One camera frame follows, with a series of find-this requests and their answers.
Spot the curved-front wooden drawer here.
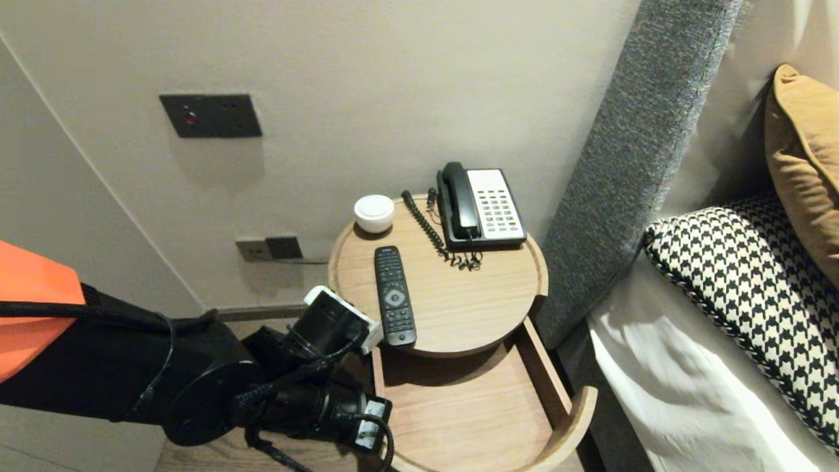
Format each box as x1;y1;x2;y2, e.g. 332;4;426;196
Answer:
370;315;598;472

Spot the black white houndstooth pillow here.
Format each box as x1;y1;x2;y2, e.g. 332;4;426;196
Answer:
641;193;839;452

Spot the grey upholstered bed frame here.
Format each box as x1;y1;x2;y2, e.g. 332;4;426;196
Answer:
557;321;656;472

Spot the black and white telephone base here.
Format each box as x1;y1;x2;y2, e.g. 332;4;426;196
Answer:
437;168;527;250

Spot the white bed sheet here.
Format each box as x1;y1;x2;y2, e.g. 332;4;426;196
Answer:
587;252;839;472

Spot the white round puck device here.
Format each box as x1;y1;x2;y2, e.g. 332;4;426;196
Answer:
354;195;395;234

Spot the grey wall baseboard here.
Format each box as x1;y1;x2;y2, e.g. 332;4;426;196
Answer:
206;303;309;323

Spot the black telephone handset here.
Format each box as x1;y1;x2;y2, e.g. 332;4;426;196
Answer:
442;162;480;240

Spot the mustard brown cushion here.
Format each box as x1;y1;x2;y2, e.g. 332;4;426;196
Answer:
764;64;839;289

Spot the round wooden nightstand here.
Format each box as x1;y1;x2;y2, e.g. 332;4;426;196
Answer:
328;193;549;387

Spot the dark wall switch panel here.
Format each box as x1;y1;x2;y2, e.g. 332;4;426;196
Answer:
159;94;263;138

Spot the black coiled telephone cord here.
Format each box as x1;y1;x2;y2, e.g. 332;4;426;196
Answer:
401;187;484;271

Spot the dark wall outlet plate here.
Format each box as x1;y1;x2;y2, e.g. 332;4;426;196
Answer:
265;236;304;260

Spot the beige wall power outlet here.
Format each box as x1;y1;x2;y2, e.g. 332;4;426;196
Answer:
236;239;273;263

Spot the black TV remote control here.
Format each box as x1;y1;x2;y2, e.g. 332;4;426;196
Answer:
374;246;418;347

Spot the grey upholstered headboard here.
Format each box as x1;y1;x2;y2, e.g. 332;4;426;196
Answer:
536;0;745;350

